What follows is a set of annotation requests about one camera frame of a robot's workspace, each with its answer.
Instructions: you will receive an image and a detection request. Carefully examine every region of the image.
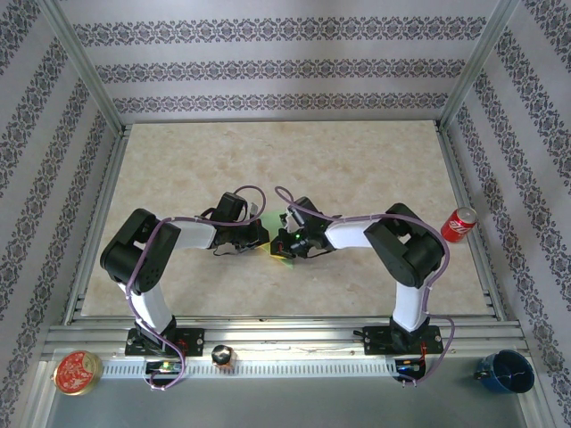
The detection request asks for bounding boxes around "small black and brown knob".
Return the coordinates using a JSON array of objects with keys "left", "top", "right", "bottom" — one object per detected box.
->
[{"left": 211, "top": 344, "right": 236, "bottom": 367}]

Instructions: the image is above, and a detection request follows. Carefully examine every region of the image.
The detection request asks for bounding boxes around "red soda can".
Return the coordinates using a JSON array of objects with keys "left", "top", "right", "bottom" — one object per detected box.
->
[{"left": 440, "top": 206, "right": 478, "bottom": 243}]

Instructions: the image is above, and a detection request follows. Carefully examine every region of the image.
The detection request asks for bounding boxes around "round red and gold tin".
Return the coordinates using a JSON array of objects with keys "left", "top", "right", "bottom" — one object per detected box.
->
[{"left": 52, "top": 350, "right": 104, "bottom": 397}]

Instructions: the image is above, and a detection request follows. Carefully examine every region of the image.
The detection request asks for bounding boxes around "dark blue mug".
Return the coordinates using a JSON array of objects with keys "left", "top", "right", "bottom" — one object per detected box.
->
[{"left": 472, "top": 350, "right": 535, "bottom": 394}]

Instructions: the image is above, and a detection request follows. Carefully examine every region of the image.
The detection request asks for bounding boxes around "aluminium profile frame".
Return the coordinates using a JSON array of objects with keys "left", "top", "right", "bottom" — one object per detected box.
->
[{"left": 34, "top": 0, "right": 552, "bottom": 428}]

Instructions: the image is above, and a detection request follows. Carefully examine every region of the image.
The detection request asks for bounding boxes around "slotted grey cable duct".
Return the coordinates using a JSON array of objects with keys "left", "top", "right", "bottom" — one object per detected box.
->
[{"left": 100, "top": 358, "right": 429, "bottom": 379}]

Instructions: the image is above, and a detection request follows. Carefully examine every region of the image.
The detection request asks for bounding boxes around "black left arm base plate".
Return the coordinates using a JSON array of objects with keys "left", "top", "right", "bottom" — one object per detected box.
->
[{"left": 124, "top": 328, "right": 206, "bottom": 358}]

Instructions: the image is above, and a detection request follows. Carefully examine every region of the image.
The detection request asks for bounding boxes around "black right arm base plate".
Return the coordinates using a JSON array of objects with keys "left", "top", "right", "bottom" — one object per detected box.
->
[{"left": 363, "top": 325, "right": 443, "bottom": 357}]

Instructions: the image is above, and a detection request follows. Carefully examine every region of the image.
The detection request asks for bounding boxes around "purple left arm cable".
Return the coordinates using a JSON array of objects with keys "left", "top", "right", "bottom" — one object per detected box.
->
[{"left": 127, "top": 185, "right": 268, "bottom": 393}]

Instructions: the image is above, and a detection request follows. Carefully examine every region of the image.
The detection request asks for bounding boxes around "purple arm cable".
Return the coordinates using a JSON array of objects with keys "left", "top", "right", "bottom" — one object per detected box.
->
[
  {"left": 274, "top": 185, "right": 459, "bottom": 390},
  {"left": 127, "top": 185, "right": 268, "bottom": 393}
]

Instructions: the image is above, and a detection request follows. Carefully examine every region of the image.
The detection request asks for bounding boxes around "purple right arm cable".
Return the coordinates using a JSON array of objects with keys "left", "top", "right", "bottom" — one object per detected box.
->
[{"left": 274, "top": 185, "right": 459, "bottom": 390}]

